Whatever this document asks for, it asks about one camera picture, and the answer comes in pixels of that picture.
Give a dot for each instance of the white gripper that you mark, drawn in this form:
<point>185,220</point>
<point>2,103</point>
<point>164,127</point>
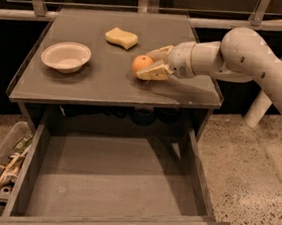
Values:
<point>180,58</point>

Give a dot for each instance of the orange fruit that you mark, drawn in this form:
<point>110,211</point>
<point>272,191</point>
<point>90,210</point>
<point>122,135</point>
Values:
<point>142,61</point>

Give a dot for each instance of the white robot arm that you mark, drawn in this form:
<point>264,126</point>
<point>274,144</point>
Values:
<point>242,55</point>

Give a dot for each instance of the grey cabinet with counter top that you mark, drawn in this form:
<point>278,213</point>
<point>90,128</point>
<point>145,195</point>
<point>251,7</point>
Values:
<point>107,79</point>

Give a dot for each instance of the open grey top drawer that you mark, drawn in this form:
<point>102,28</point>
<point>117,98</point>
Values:
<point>75,178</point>

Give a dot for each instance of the dark blue snack packet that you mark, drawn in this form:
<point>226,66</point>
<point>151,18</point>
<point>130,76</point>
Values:
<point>194,69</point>

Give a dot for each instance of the yellow sponge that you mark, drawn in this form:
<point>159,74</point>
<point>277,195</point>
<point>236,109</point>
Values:
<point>121,38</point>

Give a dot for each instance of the white paper bowl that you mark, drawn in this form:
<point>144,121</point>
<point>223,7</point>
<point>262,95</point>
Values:
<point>66,57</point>

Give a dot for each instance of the clear plastic bin with clutter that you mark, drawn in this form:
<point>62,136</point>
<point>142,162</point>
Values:
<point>13,151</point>

